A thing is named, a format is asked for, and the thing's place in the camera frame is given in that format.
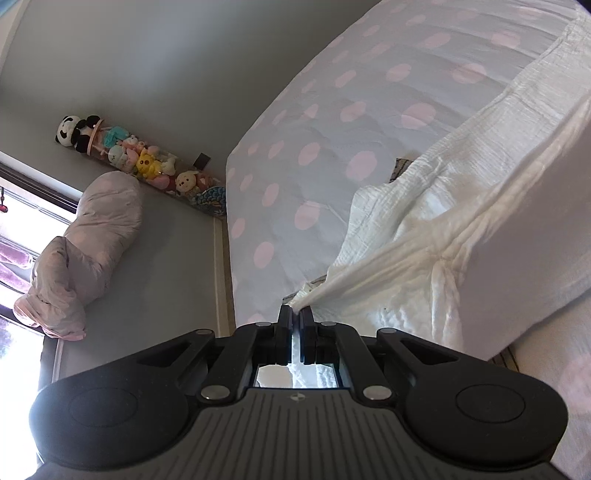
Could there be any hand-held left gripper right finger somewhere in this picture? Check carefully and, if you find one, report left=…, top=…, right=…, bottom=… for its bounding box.
left=299, top=307, right=460, bottom=403

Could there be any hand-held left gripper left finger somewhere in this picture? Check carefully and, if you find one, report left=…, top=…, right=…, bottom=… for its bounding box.
left=134, top=305, right=295, bottom=402

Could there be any white crinkled garment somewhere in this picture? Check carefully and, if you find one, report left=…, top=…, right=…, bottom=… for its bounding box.
left=288, top=18, right=591, bottom=363

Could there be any brown striped garment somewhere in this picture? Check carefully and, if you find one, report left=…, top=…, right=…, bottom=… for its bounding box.
left=284, top=157, right=525, bottom=372

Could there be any rolled pale pink duvet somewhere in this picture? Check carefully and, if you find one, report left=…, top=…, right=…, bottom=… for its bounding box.
left=13, top=172, right=143, bottom=342

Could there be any clear tube of plush toys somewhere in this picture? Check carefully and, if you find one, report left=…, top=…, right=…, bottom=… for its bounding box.
left=74, top=117, right=227, bottom=217

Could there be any pink polka dot bed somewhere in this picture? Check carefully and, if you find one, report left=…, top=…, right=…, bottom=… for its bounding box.
left=225, top=0, right=591, bottom=480

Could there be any purple hanging garment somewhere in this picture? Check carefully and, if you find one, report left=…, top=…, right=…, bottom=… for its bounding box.
left=0, top=240, right=34, bottom=292

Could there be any window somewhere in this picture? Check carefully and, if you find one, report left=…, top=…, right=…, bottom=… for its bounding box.
left=0, top=161, right=79, bottom=480

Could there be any panda plush toy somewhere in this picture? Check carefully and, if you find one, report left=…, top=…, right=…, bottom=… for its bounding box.
left=55, top=114, right=101, bottom=149

